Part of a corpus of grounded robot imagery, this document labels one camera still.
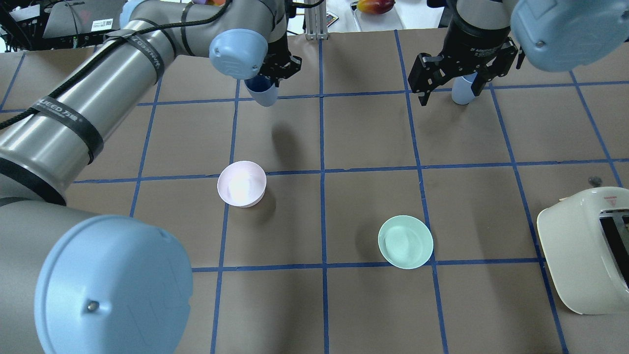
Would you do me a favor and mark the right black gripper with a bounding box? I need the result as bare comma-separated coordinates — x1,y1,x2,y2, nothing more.
407,15,518,107

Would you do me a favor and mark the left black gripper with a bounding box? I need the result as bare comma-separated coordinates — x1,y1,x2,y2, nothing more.
263,33,302,84

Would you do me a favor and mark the light blue cup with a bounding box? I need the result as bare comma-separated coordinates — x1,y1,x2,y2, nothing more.
244,75,278,107
451,73,477,105

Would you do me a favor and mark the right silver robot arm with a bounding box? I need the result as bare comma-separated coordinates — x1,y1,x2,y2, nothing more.
407,0,629,107

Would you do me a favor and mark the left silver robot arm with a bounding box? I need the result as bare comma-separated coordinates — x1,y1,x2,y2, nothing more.
1,0,301,354

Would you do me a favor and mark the small remote control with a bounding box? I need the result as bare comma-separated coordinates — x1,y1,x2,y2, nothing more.
326,11,339,27

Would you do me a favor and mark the clear plastic tray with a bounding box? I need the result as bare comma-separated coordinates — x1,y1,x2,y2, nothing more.
350,0,404,32

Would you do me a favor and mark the red yellow mango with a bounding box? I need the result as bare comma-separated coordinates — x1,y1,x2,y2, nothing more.
356,0,396,15

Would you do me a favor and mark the pink bowl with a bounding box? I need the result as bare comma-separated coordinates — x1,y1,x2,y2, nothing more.
217,161,267,208

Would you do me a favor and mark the mint green bowl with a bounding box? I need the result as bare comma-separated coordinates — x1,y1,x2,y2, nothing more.
377,215,434,270

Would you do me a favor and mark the cream white toaster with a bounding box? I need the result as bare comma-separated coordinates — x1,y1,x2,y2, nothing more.
537,186,629,315

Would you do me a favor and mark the black box device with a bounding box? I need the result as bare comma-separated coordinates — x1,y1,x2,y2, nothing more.
1,0,126,51

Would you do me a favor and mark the aluminium frame post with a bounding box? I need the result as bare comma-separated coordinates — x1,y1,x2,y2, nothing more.
304,0,329,40

